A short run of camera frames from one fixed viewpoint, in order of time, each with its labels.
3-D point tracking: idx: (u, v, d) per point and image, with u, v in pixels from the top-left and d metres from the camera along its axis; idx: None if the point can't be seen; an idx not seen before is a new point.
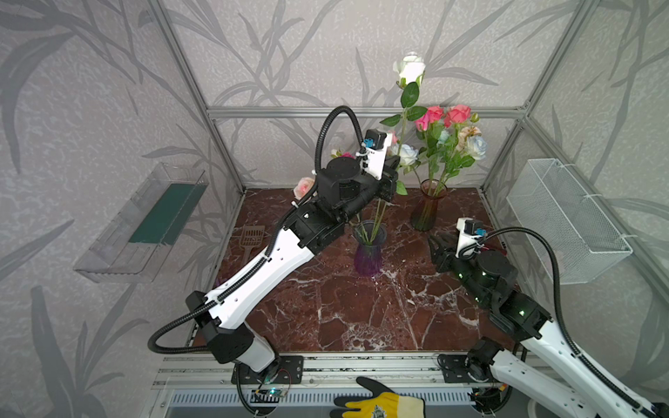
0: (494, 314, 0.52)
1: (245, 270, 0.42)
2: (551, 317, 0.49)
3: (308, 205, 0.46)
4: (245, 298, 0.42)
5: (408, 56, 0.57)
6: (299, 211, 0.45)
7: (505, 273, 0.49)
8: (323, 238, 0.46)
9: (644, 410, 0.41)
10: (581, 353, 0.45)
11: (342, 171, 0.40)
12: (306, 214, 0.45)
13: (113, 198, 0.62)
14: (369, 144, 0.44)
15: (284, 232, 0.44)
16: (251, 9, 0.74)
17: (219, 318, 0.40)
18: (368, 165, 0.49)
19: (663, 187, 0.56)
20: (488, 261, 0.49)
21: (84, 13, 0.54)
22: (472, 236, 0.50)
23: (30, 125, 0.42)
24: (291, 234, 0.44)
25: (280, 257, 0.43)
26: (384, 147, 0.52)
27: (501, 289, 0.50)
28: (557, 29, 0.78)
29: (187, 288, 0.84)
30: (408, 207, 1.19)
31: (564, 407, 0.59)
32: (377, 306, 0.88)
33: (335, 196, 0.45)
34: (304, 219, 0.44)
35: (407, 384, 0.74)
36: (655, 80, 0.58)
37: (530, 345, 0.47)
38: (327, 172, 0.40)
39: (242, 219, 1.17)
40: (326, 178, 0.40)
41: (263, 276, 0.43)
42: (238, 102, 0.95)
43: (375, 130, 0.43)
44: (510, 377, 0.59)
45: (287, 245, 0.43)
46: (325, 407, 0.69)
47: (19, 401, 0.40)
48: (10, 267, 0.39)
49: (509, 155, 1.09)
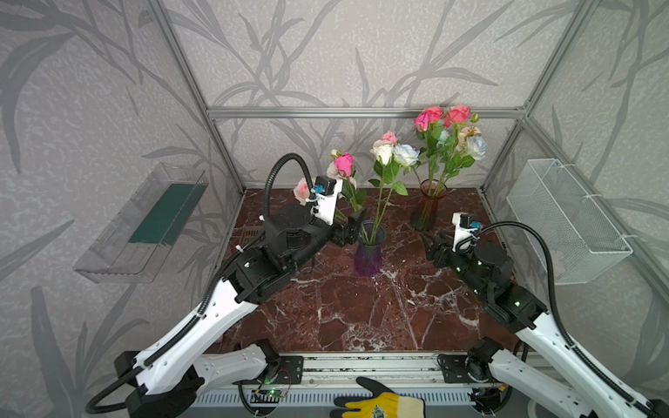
0: (489, 305, 0.53)
1: (179, 328, 0.40)
2: (547, 308, 0.49)
3: (252, 252, 0.43)
4: (174, 361, 0.39)
5: (383, 145, 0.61)
6: (239, 259, 0.42)
7: (501, 263, 0.49)
8: (264, 289, 0.44)
9: (638, 404, 0.40)
10: (576, 346, 0.45)
11: (293, 219, 0.39)
12: (246, 262, 0.42)
13: (113, 198, 0.62)
14: (320, 190, 0.52)
15: (222, 284, 0.41)
16: (251, 9, 0.74)
17: (145, 386, 0.37)
18: (319, 210, 0.49)
19: (663, 187, 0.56)
20: (483, 251, 0.50)
21: (84, 12, 0.54)
22: (468, 229, 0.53)
23: (30, 125, 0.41)
24: (228, 286, 0.41)
25: (215, 314, 0.40)
26: (334, 192, 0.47)
27: (496, 278, 0.51)
28: (557, 28, 0.77)
29: (187, 288, 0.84)
30: (408, 207, 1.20)
31: (559, 404, 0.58)
32: (377, 306, 0.88)
33: (282, 244, 0.42)
34: (245, 269, 0.41)
35: (407, 384, 0.74)
36: (655, 80, 0.58)
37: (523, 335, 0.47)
38: (276, 220, 0.38)
39: (242, 219, 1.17)
40: (273, 225, 0.38)
41: (197, 334, 0.40)
42: (238, 102, 0.95)
43: (324, 176, 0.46)
44: (507, 374, 0.62)
45: (224, 300, 0.40)
46: (325, 407, 0.69)
47: (18, 401, 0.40)
48: (10, 267, 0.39)
49: (509, 155, 1.09)
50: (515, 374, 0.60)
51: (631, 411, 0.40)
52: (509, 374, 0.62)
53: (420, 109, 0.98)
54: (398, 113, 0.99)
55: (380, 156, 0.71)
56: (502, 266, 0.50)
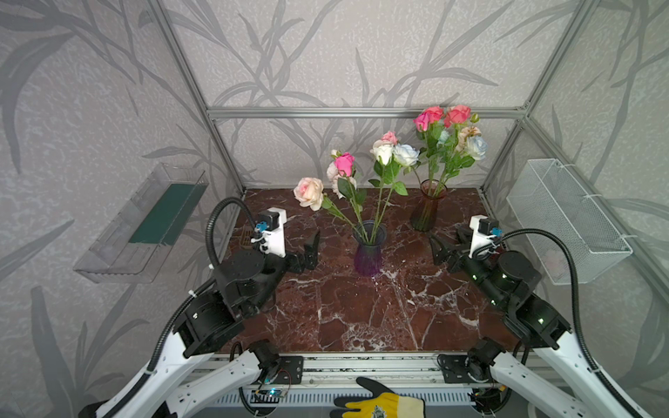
0: (510, 319, 0.50)
1: (131, 383, 0.40)
2: (571, 327, 0.47)
3: (205, 299, 0.42)
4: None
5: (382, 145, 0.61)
6: (191, 306, 0.42)
7: (529, 279, 0.45)
8: (215, 337, 0.42)
9: None
10: (598, 369, 0.44)
11: (242, 267, 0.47)
12: (195, 313, 0.41)
13: (113, 198, 0.62)
14: (264, 226, 0.52)
15: (172, 337, 0.41)
16: (251, 9, 0.74)
17: None
18: (267, 243, 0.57)
19: (662, 188, 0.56)
20: (509, 264, 0.46)
21: (84, 13, 0.54)
22: (488, 236, 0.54)
23: (30, 125, 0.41)
24: (179, 339, 0.40)
25: (166, 369, 0.40)
26: (277, 225, 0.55)
27: (521, 293, 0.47)
28: (557, 29, 0.78)
29: (187, 288, 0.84)
30: (408, 207, 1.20)
31: (563, 414, 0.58)
32: (377, 306, 0.88)
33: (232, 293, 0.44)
34: (194, 319, 0.41)
35: (407, 384, 0.74)
36: (655, 81, 0.58)
37: (543, 353, 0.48)
38: (226, 272, 0.37)
39: (242, 219, 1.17)
40: (224, 276, 0.37)
41: (151, 390, 0.40)
42: (238, 102, 0.95)
43: (266, 214, 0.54)
44: (510, 380, 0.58)
45: (174, 352, 0.40)
46: (325, 407, 0.69)
47: (18, 401, 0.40)
48: (10, 267, 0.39)
49: (509, 155, 1.09)
50: (520, 380, 0.59)
51: None
52: (513, 380, 0.61)
53: (420, 109, 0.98)
54: (398, 113, 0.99)
55: (379, 157, 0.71)
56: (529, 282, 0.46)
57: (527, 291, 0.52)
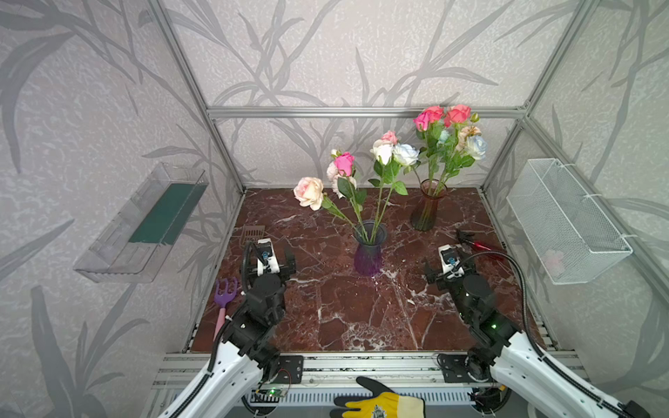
0: (473, 328, 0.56)
1: (185, 394, 0.46)
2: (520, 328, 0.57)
3: (241, 313, 0.56)
4: None
5: (381, 145, 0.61)
6: (234, 322, 0.55)
7: (485, 295, 0.58)
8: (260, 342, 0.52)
9: (605, 403, 0.45)
10: (545, 356, 0.52)
11: (266, 287, 0.53)
12: (243, 324, 0.55)
13: (113, 198, 0.62)
14: (266, 255, 0.66)
15: (224, 346, 0.52)
16: (251, 8, 0.74)
17: None
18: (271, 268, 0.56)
19: (663, 187, 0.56)
20: (471, 283, 0.59)
21: (84, 12, 0.54)
22: (448, 264, 0.70)
23: (30, 125, 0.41)
24: (231, 346, 0.52)
25: (222, 369, 0.50)
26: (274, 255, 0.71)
27: (482, 307, 0.60)
28: (557, 28, 0.77)
29: (187, 288, 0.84)
30: (408, 207, 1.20)
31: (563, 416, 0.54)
32: (377, 306, 0.88)
33: (263, 307, 0.56)
34: (241, 329, 0.54)
35: (407, 384, 0.74)
36: (655, 80, 0.58)
37: (504, 354, 0.64)
38: (256, 292, 0.53)
39: (242, 219, 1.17)
40: (253, 295, 0.53)
41: (207, 391, 0.48)
42: (238, 101, 0.95)
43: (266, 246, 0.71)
44: (515, 380, 0.60)
45: (227, 355, 0.51)
46: (325, 407, 0.69)
47: (19, 401, 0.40)
48: (10, 266, 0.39)
49: (509, 154, 1.09)
50: (520, 379, 0.59)
51: (602, 411, 0.44)
52: (514, 380, 0.61)
53: (420, 109, 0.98)
54: (398, 113, 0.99)
55: (379, 156, 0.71)
56: (483, 296, 0.58)
57: (486, 306, 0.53)
